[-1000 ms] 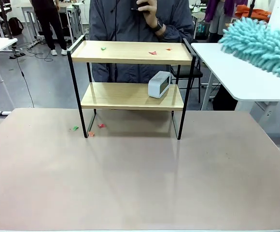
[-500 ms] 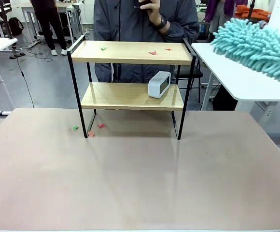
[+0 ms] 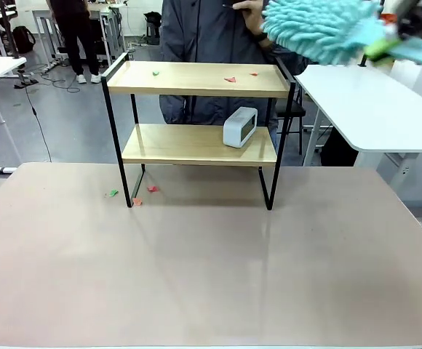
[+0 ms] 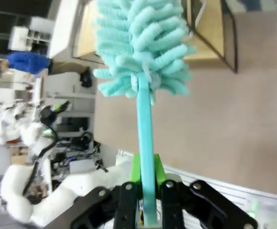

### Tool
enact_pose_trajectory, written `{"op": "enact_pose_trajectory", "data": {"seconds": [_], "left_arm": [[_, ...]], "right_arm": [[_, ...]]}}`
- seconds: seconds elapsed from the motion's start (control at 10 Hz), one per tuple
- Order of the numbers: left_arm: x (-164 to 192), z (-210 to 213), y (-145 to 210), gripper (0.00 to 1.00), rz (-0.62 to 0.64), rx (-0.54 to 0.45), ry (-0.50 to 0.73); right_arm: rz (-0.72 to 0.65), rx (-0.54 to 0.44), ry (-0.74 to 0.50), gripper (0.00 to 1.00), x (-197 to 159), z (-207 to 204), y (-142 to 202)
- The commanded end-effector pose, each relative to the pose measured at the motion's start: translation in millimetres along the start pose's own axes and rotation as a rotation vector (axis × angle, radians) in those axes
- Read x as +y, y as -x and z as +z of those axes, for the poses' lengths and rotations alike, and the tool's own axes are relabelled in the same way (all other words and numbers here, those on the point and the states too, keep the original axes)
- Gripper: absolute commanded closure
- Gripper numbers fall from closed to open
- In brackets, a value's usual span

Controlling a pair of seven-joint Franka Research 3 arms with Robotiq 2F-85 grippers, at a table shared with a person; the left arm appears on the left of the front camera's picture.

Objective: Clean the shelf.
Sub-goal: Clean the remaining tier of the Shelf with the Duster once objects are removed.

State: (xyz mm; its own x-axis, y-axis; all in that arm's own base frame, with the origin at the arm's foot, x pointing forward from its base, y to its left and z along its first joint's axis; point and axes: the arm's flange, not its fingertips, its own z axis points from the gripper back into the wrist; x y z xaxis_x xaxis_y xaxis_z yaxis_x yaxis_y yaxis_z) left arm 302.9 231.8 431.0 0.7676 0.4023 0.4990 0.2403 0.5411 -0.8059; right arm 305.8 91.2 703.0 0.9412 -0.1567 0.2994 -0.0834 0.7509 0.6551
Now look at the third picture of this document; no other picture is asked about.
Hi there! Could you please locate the person's left hand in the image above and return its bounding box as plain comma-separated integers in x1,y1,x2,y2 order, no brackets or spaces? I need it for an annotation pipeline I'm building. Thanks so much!
231,0,272,36

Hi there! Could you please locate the black chair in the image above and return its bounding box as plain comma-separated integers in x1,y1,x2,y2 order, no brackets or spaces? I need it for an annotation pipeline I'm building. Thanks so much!
274,85,307,156

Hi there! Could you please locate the wooden shelf with black frame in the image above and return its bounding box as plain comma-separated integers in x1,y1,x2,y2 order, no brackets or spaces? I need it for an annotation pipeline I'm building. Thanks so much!
100,52,298,212

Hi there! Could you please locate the black backpack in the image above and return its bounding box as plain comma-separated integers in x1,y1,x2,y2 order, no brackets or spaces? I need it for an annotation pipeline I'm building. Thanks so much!
12,25,37,55

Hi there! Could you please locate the person's left forearm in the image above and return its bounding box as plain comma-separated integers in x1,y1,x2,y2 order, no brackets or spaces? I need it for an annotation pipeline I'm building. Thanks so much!
260,34,319,67

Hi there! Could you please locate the person's dark grey jacket torso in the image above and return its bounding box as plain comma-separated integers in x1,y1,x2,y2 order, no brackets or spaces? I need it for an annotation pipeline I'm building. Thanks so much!
159,0,308,127

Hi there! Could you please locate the large white side table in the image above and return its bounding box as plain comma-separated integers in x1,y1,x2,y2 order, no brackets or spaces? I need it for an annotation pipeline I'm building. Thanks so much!
292,64,422,204

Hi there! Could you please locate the white digital clock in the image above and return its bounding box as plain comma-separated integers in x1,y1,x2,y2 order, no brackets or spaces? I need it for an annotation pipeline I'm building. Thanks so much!
222,106,259,149

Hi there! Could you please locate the white background desk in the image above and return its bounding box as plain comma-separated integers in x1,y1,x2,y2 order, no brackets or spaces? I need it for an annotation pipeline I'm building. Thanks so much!
31,2,127,69

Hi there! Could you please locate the black stool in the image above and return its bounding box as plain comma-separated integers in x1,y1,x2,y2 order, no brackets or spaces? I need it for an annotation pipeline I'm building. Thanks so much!
143,11,163,47

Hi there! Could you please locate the teal chenille duster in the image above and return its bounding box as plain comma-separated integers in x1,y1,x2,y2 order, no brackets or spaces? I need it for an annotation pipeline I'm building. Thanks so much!
260,0,422,68

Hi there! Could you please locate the background person in black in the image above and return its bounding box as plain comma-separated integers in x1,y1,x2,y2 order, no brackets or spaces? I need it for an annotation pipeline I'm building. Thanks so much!
46,0,103,85

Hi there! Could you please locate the black floor cable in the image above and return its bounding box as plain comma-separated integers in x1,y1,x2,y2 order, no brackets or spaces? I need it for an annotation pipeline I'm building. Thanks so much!
22,71,52,164

